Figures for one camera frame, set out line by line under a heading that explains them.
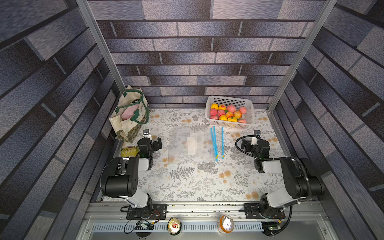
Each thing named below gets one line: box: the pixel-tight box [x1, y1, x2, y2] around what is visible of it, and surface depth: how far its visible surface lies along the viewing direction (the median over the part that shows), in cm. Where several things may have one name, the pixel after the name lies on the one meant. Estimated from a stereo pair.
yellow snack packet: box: [120, 146, 140, 158], surface depth 92 cm
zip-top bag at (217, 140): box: [210, 126, 225, 162], surface depth 103 cm
